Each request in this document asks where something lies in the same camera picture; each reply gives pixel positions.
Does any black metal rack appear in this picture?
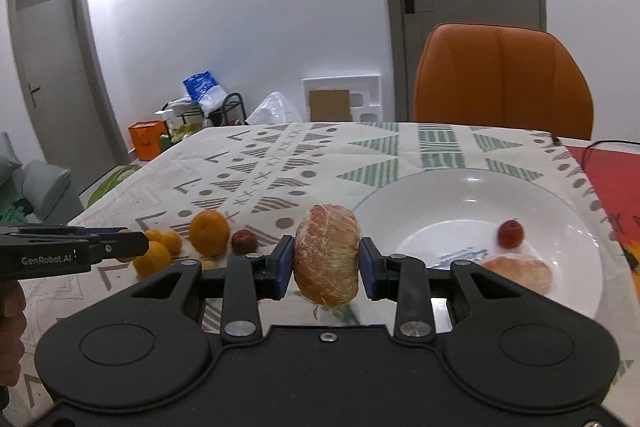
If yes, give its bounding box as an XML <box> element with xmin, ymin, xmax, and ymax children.
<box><xmin>177</xmin><ymin>93</ymin><xmax>246</xmax><ymax>128</ymax></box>

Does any white plate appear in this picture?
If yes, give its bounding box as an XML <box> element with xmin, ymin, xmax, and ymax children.
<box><xmin>351</xmin><ymin>168</ymin><xmax>607</xmax><ymax>323</ymax></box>

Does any yellow green bag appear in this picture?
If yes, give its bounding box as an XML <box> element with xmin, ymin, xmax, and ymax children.
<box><xmin>160</xmin><ymin>121</ymin><xmax>195</xmax><ymax>144</ymax></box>

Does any small red fruit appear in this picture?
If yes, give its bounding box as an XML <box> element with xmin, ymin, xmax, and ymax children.
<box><xmin>497</xmin><ymin>219</ymin><xmax>525</xmax><ymax>251</ymax></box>

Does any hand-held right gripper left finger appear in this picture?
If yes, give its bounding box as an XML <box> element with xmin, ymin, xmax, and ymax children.
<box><xmin>129</xmin><ymin>234</ymin><xmax>296</xmax><ymax>344</ymax></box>

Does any person's left hand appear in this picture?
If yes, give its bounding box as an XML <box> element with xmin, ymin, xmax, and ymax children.
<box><xmin>0</xmin><ymin>281</ymin><xmax>27</xmax><ymax>389</ymax></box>

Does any green floor mat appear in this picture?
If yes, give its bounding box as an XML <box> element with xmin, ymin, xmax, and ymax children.
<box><xmin>87</xmin><ymin>164</ymin><xmax>143</xmax><ymax>208</ymax></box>

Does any black cable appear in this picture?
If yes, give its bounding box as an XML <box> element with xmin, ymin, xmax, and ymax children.
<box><xmin>547</xmin><ymin>134</ymin><xmax>640</xmax><ymax>158</ymax></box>

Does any white foam packaging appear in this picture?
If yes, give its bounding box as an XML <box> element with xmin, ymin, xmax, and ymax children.
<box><xmin>301</xmin><ymin>74</ymin><xmax>382</xmax><ymax>124</ymax></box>

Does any large orange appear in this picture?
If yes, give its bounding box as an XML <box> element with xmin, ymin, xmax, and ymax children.
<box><xmin>188</xmin><ymin>210</ymin><xmax>231</xmax><ymax>257</ymax></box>

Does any red cloth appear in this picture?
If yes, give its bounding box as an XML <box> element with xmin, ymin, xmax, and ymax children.
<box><xmin>565</xmin><ymin>144</ymin><xmax>640</xmax><ymax>273</ymax></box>

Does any cardboard sheet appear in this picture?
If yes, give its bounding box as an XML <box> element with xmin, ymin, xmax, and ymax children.
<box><xmin>308</xmin><ymin>89</ymin><xmax>351</xmax><ymax>122</ymax></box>

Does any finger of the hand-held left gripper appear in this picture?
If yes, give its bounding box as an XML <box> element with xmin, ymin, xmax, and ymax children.
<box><xmin>86</xmin><ymin>232</ymin><xmax>150</xmax><ymax>264</ymax></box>
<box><xmin>0</xmin><ymin>226</ymin><xmax>130</xmax><ymax>239</ymax></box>

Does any peeled pomelo piece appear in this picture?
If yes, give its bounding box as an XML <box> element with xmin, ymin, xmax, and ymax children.
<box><xmin>481</xmin><ymin>254</ymin><xmax>554</xmax><ymax>296</ymax></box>
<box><xmin>292</xmin><ymin>204</ymin><xmax>361</xmax><ymax>308</ymax></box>

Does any green cloth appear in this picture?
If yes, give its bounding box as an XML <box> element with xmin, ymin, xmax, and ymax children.
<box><xmin>0</xmin><ymin>194</ymin><xmax>27</xmax><ymax>224</ymax></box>

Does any orange paper bag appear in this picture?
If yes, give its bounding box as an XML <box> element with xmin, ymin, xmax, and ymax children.
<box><xmin>128</xmin><ymin>120</ymin><xmax>166</xmax><ymax>162</ymax></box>

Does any white plastic bag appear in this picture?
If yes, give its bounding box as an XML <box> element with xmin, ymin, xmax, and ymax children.
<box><xmin>246</xmin><ymin>92</ymin><xmax>304</xmax><ymax>126</ymax></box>

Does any orange chair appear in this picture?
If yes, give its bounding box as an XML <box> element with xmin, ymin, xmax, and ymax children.
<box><xmin>412</xmin><ymin>23</ymin><xmax>595</xmax><ymax>142</ymax></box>

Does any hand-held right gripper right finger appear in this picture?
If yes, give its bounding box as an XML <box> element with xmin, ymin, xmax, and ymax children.
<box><xmin>358</xmin><ymin>236</ymin><xmax>526</xmax><ymax>344</ymax></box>

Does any grey sofa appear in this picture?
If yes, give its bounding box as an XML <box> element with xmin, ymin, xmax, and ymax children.
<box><xmin>0</xmin><ymin>132</ymin><xmax>83</xmax><ymax>225</ymax></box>

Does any grey door with lever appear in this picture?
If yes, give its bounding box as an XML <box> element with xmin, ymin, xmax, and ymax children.
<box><xmin>5</xmin><ymin>0</ymin><xmax>130</xmax><ymax>168</ymax></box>

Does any blue plastic bag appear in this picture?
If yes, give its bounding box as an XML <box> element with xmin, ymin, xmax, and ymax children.
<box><xmin>182</xmin><ymin>71</ymin><xmax>228</xmax><ymax>115</ymax></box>

